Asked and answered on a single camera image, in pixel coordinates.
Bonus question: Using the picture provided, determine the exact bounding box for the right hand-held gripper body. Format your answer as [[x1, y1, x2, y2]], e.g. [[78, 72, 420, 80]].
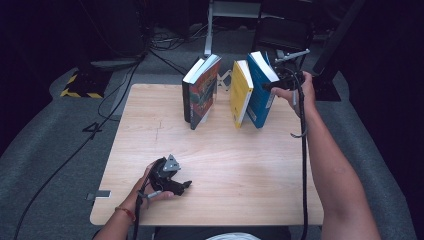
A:
[[273, 49, 311, 91]]

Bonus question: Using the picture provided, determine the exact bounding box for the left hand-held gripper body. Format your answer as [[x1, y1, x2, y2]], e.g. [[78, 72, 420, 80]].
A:
[[149, 154, 182, 191]]

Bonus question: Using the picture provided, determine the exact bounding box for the blue book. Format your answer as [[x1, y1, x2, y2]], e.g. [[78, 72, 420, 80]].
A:
[[246, 50, 281, 130]]

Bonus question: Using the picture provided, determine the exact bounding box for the yellow book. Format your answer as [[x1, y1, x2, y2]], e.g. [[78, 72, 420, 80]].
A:
[[229, 59, 254, 129]]

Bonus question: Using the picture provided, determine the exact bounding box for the grey expandable metal book stand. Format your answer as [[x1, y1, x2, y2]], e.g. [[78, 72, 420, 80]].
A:
[[215, 68, 234, 94]]

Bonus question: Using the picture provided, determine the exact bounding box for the red illustrated book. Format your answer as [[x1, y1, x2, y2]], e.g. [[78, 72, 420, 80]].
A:
[[188, 53, 222, 131]]

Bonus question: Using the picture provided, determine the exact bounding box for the black hardcover book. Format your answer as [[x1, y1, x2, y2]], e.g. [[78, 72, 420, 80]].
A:
[[181, 57, 206, 124]]

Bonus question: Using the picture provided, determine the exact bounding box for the person's right hand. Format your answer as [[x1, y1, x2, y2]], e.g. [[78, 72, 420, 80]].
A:
[[275, 70, 317, 118]]

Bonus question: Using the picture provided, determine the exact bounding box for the person's left hand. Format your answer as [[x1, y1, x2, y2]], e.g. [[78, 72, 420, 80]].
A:
[[121, 162, 177, 216]]

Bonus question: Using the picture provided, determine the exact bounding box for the black chair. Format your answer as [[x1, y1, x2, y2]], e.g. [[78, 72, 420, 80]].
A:
[[249, 0, 316, 73]]

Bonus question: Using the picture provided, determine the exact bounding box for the person's white shirt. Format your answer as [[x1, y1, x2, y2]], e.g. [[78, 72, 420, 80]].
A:
[[205, 232, 261, 240]]

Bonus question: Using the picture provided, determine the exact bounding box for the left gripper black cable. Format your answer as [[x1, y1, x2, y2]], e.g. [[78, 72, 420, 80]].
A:
[[132, 179, 151, 240]]

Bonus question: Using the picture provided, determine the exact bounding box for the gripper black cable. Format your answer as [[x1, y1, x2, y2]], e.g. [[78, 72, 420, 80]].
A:
[[132, 179, 151, 240], [289, 71, 309, 240]]

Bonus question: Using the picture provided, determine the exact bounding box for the red string bracelet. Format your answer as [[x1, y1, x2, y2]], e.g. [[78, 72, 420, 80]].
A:
[[114, 206, 137, 223]]

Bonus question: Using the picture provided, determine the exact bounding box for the black slanted stand post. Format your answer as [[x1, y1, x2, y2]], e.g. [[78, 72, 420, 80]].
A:
[[313, 0, 366, 74]]

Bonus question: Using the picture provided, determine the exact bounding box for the grey metal table bracket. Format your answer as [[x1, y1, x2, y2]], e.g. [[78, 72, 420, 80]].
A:
[[85, 189, 112, 202]]

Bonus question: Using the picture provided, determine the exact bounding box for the white desk frame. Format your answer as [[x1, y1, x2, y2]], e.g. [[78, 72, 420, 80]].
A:
[[203, 0, 263, 58]]

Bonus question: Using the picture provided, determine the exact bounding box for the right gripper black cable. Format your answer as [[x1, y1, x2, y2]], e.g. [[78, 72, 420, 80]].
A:
[[289, 71, 309, 240]]

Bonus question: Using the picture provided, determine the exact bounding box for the long black floor cable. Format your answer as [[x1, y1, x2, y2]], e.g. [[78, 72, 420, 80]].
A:
[[13, 49, 148, 240]]

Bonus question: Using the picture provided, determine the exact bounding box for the bundle of floor cables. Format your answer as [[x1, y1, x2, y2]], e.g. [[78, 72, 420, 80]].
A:
[[146, 23, 208, 78]]

